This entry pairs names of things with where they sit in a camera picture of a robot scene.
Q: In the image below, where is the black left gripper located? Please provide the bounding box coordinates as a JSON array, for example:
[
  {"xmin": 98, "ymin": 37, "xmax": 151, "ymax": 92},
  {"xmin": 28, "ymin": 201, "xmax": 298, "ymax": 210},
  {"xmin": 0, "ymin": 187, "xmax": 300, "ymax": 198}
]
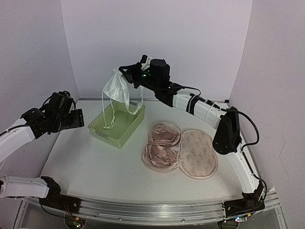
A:
[{"xmin": 52, "ymin": 108, "xmax": 84, "ymax": 133}]

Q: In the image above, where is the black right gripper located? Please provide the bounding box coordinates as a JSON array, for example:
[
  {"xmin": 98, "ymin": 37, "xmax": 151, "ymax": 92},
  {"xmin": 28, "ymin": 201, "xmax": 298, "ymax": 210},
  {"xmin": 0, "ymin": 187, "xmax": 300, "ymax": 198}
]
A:
[{"xmin": 118, "ymin": 62, "xmax": 157, "ymax": 92}]

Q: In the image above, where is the white satin bra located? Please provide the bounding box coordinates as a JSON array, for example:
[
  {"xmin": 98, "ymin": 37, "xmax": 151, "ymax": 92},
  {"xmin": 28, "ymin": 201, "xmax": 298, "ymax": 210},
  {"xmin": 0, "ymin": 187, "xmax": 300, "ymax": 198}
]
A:
[{"xmin": 102, "ymin": 69, "xmax": 143, "ymax": 129}]

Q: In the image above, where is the green perforated plastic basket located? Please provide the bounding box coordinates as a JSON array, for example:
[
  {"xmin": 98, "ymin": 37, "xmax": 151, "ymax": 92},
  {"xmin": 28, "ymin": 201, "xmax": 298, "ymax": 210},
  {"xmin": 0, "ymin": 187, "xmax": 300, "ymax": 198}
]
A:
[{"xmin": 88, "ymin": 101, "xmax": 145, "ymax": 149}]

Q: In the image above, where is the pink satin lace bra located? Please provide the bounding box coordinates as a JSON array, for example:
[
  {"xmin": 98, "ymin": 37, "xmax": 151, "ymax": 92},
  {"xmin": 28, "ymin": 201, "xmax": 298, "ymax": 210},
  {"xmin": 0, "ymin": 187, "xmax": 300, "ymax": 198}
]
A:
[{"xmin": 141, "ymin": 123, "xmax": 182, "ymax": 172}]

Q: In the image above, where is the beige tulip mesh laundry bag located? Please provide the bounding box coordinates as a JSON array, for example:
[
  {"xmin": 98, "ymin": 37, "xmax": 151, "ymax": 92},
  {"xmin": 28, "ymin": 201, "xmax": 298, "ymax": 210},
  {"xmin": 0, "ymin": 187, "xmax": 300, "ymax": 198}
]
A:
[{"xmin": 141, "ymin": 123, "xmax": 218, "ymax": 180}]

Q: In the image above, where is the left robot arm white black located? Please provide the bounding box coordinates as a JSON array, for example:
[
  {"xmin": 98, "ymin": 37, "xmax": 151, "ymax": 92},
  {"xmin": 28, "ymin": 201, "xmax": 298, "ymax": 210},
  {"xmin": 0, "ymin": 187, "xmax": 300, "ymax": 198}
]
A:
[{"xmin": 0, "ymin": 91, "xmax": 84, "ymax": 208}]

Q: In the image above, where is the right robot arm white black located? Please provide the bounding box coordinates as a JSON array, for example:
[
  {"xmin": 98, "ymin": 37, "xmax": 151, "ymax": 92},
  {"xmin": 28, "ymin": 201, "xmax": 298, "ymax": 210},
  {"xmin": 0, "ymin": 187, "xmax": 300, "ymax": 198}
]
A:
[{"xmin": 119, "ymin": 55, "xmax": 267, "ymax": 218}]

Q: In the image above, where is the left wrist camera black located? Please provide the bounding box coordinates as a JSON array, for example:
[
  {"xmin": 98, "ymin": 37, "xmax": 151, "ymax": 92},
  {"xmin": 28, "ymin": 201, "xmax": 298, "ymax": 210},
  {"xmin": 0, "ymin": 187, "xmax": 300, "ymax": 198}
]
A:
[{"xmin": 41, "ymin": 91, "xmax": 76, "ymax": 114}]

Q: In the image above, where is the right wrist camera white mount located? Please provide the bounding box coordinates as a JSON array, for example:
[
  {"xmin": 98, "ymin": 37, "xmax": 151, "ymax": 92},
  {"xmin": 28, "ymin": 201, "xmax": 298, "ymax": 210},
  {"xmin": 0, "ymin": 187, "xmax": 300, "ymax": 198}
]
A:
[{"xmin": 140, "ymin": 54, "xmax": 153, "ymax": 71}]

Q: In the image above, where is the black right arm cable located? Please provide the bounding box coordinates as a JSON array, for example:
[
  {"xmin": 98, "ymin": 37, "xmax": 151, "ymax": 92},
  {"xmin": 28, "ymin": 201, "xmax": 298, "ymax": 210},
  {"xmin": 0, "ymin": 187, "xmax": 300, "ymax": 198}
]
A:
[{"xmin": 176, "ymin": 84, "xmax": 260, "ymax": 148}]

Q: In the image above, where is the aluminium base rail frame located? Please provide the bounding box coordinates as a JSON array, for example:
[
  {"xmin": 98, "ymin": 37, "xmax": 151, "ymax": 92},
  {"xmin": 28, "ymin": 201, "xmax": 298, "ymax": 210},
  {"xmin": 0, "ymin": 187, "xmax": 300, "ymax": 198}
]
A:
[{"xmin": 13, "ymin": 96, "xmax": 289, "ymax": 229}]

